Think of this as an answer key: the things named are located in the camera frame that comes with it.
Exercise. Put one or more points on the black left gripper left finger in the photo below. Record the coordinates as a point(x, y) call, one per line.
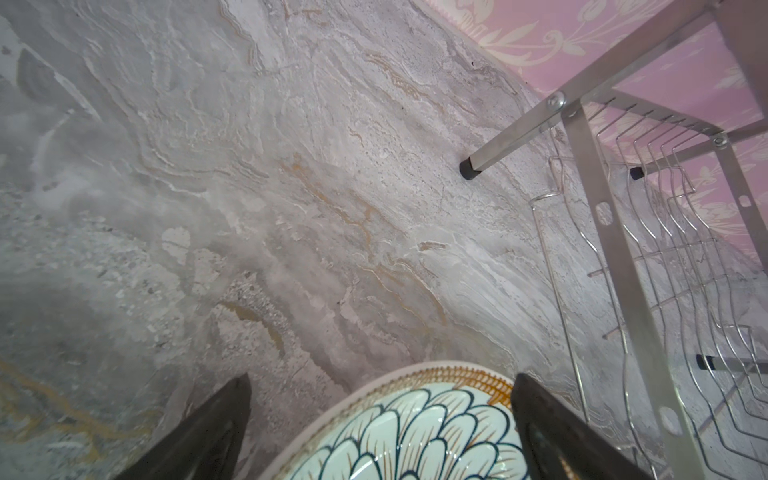
point(206, 444)

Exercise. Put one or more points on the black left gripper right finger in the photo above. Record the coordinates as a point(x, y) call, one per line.
point(557, 444)

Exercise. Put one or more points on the brown rim petal pattern plate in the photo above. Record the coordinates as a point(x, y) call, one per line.
point(433, 420)

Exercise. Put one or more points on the stainless steel dish rack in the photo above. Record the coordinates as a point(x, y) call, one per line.
point(654, 229)

